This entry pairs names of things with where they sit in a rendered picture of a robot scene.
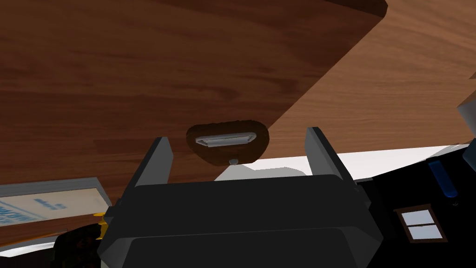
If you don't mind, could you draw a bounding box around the grey framed wall picture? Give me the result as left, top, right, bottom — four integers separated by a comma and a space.
0, 177, 112, 228

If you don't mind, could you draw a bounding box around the blue bar-shaped object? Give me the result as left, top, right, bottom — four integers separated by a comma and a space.
428, 160, 458, 198

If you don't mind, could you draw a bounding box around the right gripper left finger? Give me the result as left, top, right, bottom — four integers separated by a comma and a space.
134, 136, 174, 188

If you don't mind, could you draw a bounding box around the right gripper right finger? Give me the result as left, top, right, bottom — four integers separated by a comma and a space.
304, 127, 354, 183

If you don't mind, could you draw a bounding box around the brown framed window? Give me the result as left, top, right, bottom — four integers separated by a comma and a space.
394, 203, 449, 244

